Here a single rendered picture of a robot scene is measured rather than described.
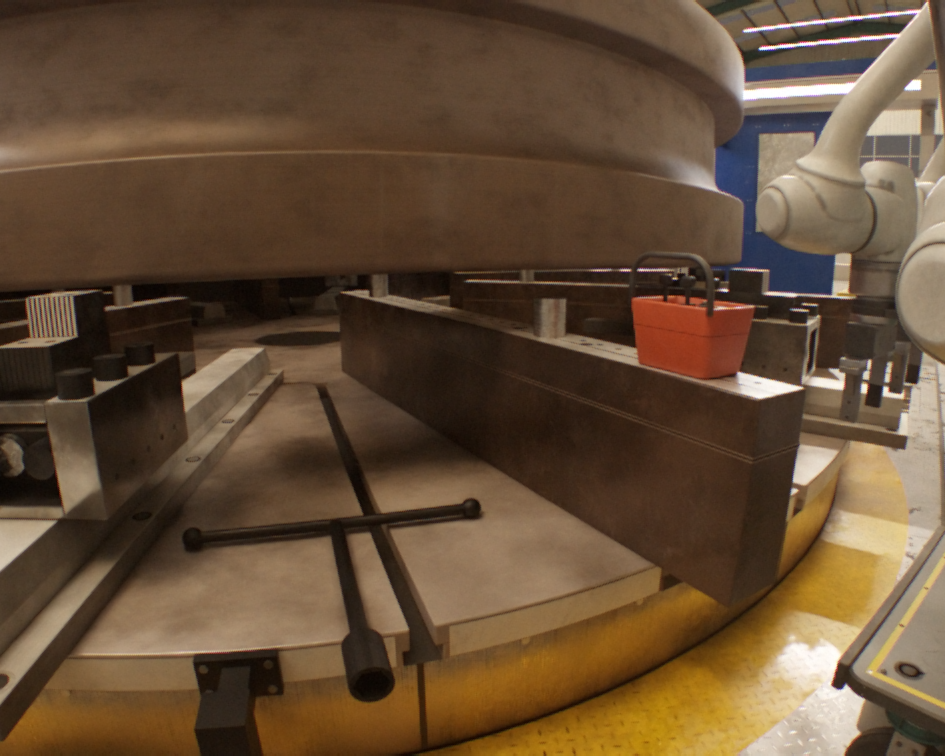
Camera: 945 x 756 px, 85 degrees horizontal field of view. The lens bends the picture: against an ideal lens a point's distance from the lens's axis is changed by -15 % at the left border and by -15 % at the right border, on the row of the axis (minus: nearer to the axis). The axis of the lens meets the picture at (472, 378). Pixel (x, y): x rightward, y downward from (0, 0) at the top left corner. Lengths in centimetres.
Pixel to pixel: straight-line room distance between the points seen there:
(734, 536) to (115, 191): 138
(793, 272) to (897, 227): 536
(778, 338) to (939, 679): 133
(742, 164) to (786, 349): 454
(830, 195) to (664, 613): 90
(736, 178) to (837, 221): 564
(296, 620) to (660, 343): 79
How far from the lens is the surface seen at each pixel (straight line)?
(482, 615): 104
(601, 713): 133
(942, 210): 71
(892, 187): 102
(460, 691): 116
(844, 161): 92
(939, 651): 115
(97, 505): 115
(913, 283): 67
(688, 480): 110
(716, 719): 136
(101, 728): 123
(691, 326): 105
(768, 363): 215
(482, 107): 163
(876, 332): 101
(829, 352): 343
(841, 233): 93
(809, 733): 140
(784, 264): 637
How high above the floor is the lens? 91
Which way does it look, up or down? 13 degrees down
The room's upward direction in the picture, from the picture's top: straight up
